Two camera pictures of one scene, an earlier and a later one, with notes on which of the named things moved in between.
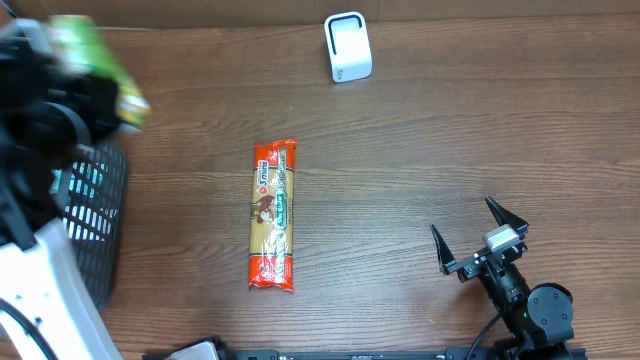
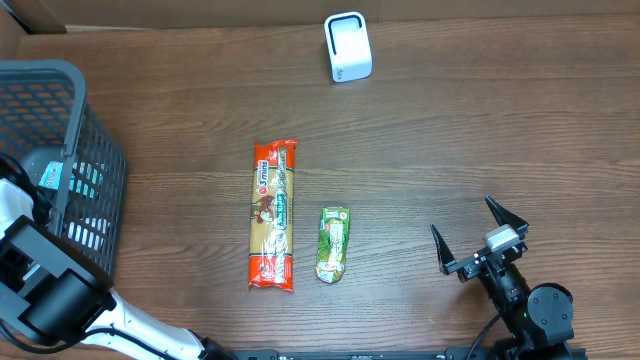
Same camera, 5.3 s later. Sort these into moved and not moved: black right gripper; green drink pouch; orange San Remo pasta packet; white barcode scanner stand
Moved: green drink pouch
Not moved: white barcode scanner stand; orange San Remo pasta packet; black right gripper
